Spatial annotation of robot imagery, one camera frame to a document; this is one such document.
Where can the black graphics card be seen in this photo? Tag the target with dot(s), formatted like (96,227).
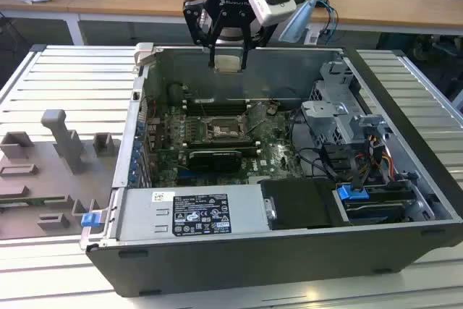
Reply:
(215,160)

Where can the pale grey case latch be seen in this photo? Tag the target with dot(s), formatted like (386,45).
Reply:
(143,52)

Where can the grey metal disk bay cage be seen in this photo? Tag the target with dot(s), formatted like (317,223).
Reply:
(318,113)

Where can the silver power supply unit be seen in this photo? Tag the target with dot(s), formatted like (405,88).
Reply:
(144,215)

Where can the black RAM slot row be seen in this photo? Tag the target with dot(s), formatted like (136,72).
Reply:
(217,107)
(224,147)

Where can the hard disk in blue carrier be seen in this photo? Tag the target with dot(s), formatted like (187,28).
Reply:
(351,193)

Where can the blue plastic latch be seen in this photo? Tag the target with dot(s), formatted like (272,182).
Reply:
(89,220)

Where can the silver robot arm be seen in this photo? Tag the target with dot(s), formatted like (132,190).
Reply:
(235,35)

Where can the grey parts rack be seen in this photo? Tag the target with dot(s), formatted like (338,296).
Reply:
(43,186)

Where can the black round board component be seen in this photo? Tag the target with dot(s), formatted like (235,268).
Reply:
(176,92)

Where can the green motherboard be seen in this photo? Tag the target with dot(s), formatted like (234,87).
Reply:
(278,157)

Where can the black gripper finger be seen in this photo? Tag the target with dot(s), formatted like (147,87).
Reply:
(193,23)
(246,37)

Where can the black open PC case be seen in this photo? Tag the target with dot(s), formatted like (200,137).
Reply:
(253,269)

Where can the pale blue teach pendant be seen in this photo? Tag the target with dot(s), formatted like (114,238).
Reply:
(300,19)

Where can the black CPU socket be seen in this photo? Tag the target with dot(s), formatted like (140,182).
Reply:
(222,130)

